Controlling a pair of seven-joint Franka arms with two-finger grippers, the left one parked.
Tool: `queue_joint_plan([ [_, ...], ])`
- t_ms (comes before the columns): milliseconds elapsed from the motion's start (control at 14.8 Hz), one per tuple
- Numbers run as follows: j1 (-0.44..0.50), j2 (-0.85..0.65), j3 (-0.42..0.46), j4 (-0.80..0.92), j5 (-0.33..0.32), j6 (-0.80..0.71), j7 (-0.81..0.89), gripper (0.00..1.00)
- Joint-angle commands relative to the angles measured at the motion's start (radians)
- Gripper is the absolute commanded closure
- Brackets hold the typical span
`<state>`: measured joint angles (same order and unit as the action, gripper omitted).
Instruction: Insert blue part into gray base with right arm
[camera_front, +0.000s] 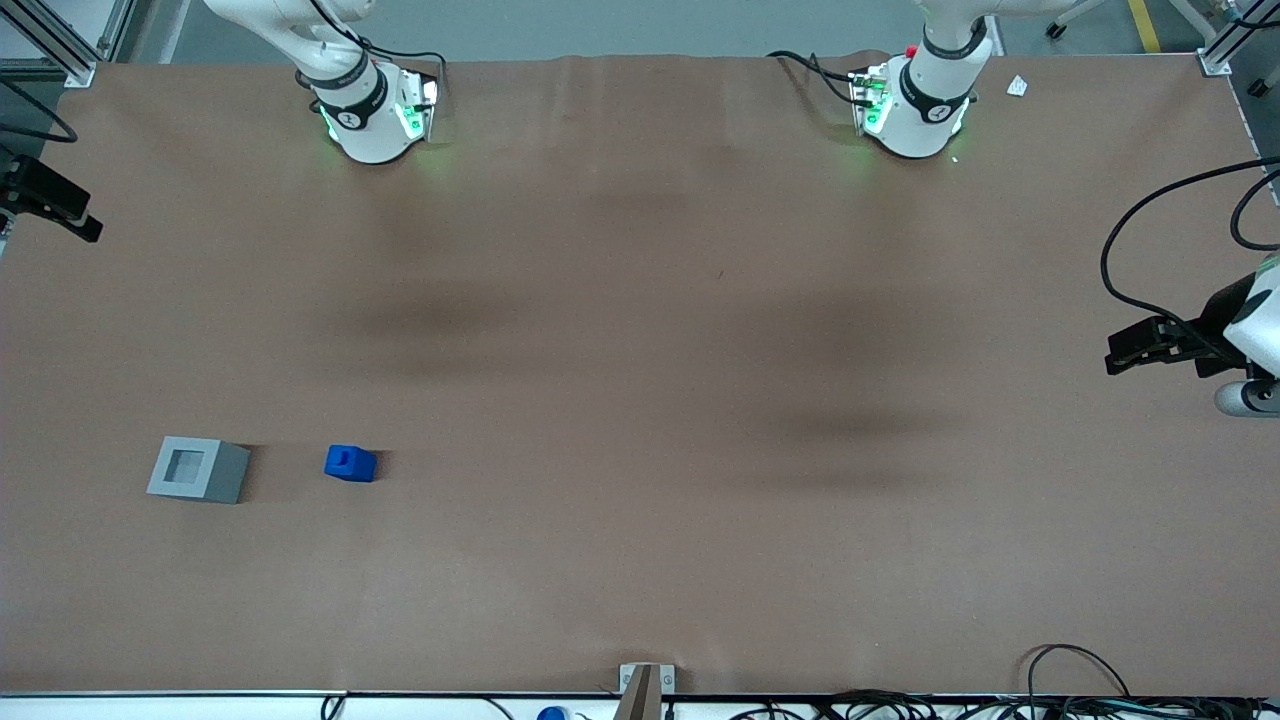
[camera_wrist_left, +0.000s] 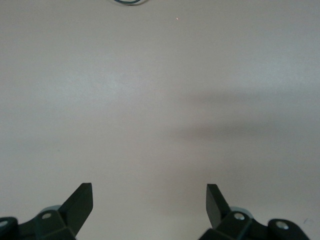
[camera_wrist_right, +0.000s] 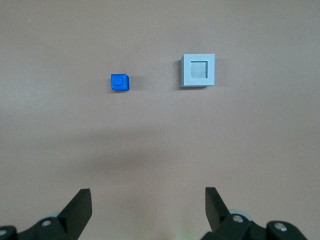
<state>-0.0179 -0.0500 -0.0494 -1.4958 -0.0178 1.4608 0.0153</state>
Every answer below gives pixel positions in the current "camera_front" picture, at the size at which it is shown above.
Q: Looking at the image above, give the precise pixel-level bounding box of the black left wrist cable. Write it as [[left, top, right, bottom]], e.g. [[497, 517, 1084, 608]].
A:
[[1230, 172, 1280, 252], [1100, 157, 1280, 351]]

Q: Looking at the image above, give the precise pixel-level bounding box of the black left arm base cable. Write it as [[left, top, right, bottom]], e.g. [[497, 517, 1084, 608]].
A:
[[766, 50, 867, 107]]

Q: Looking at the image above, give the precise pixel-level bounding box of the black right arm base cable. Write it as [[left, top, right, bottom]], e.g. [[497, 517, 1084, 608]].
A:
[[308, 0, 448, 106]]

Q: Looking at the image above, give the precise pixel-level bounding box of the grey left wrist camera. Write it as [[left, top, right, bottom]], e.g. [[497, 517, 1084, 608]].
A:
[[1213, 380, 1280, 419]]

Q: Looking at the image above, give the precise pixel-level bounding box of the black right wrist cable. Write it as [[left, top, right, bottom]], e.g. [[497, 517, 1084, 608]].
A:
[[0, 78, 79, 144]]

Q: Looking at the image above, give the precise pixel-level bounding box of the paper table cover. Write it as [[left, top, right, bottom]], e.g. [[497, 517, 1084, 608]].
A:
[[0, 52, 1280, 698]]

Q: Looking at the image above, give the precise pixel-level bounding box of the gray square base block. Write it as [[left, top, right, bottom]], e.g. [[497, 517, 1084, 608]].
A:
[[146, 436, 251, 505]]

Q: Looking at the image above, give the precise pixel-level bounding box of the tangled black cable bundle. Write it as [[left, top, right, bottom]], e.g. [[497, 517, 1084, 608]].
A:
[[728, 688, 1280, 720]]

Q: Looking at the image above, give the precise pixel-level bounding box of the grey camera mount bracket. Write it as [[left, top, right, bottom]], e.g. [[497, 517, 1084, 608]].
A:
[[618, 662, 676, 720]]

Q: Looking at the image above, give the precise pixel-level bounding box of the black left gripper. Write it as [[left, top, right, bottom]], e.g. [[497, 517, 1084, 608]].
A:
[[1104, 275, 1257, 380]]

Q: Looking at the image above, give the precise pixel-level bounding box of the blue plastic part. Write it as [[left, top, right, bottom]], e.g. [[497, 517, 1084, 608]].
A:
[[324, 444, 379, 484]]

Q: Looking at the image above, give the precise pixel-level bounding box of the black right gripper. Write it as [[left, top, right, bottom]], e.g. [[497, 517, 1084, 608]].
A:
[[0, 155, 104, 244]]

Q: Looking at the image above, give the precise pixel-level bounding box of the black cable loop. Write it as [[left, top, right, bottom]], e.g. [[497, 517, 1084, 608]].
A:
[[1025, 644, 1132, 701]]

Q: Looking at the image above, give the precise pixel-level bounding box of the white chair leg with caster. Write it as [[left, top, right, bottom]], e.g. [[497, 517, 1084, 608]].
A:
[[1044, 0, 1113, 40]]

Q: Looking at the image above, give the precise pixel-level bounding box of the black arm base cable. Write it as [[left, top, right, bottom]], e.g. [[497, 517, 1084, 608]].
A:
[[766, 50, 867, 107], [308, 0, 448, 106]]

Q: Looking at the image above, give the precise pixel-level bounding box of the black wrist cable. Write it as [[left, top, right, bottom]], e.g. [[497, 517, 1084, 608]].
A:
[[1100, 157, 1280, 351], [0, 78, 79, 144], [1230, 172, 1280, 252]]

